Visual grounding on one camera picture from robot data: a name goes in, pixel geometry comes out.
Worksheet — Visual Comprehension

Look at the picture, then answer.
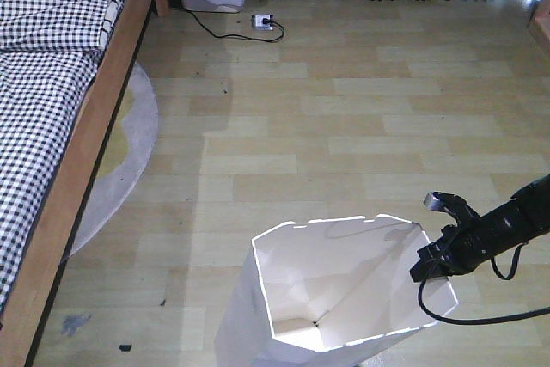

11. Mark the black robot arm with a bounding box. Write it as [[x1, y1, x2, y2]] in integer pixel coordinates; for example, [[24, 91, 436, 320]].
[[410, 176, 549, 282]]

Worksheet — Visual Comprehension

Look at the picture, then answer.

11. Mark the silver floor power outlet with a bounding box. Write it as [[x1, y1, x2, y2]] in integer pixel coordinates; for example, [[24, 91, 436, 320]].
[[251, 15, 274, 31]]

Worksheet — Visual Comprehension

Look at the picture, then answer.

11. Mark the grey round rug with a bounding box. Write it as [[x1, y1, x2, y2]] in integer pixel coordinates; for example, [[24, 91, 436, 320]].
[[63, 63, 159, 260]]

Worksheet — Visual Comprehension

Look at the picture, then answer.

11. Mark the white trash bin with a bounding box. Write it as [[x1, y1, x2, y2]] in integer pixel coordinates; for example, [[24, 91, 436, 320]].
[[215, 214, 457, 366]]

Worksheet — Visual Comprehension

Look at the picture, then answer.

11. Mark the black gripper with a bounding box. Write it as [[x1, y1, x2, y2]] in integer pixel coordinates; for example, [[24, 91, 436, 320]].
[[410, 194, 492, 282]]

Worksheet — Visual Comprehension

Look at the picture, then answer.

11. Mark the wooden bed frame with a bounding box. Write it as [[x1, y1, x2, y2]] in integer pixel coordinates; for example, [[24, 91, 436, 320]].
[[1, 0, 168, 366]]

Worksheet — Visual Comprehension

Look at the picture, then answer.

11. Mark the black white checkered bedding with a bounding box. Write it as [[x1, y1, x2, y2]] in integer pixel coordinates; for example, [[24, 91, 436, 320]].
[[1, 0, 125, 300]]

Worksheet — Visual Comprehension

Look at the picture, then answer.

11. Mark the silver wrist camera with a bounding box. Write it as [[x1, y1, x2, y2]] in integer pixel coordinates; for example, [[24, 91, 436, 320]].
[[423, 191, 444, 212]]

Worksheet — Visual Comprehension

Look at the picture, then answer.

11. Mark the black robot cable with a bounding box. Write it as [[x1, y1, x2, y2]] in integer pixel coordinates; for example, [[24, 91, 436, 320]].
[[419, 242, 550, 326]]

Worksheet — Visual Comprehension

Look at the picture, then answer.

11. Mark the black power cord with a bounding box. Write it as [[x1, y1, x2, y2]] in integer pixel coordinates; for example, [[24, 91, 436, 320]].
[[182, 6, 285, 45]]

